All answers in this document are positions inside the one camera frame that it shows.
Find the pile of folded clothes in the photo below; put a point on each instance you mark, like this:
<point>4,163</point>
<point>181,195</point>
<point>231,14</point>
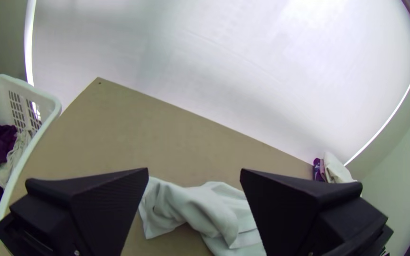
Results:
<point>335,170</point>

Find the white laundry basket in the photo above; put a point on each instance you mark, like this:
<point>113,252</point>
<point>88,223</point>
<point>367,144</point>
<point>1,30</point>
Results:
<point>20,85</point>

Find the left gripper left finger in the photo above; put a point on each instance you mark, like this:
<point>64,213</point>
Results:
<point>84,209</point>

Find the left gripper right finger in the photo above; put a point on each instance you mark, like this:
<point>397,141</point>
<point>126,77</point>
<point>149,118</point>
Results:
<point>297,213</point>

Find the white t-shirt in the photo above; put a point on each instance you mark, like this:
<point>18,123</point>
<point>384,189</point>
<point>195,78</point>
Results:
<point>205,206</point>

